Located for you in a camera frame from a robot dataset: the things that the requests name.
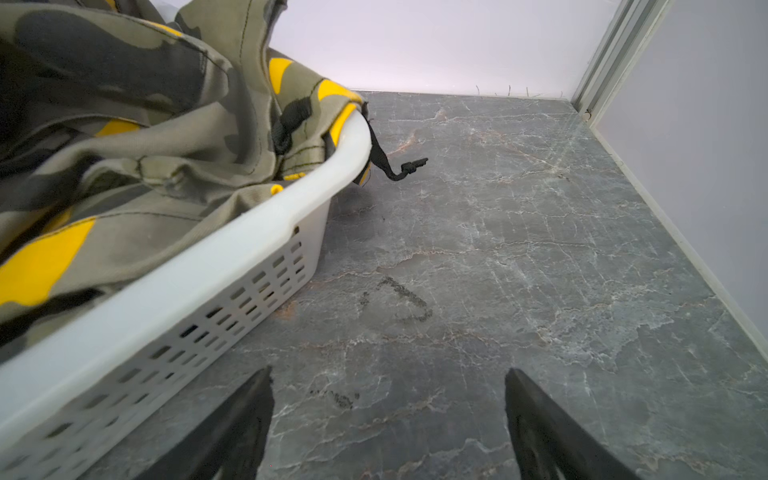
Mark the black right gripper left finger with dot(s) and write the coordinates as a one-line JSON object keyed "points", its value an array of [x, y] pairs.
{"points": [[229, 443]]}

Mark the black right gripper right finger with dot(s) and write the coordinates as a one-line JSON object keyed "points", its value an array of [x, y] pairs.
{"points": [[547, 442]]}

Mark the aluminium frame corner post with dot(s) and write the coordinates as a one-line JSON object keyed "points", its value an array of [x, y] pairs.
{"points": [[630, 29]]}

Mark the white plastic laundry basket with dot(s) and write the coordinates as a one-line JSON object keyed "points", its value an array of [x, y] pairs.
{"points": [[70, 398]]}

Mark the camouflage yellow green trousers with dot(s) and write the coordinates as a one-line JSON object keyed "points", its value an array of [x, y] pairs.
{"points": [[127, 137]]}

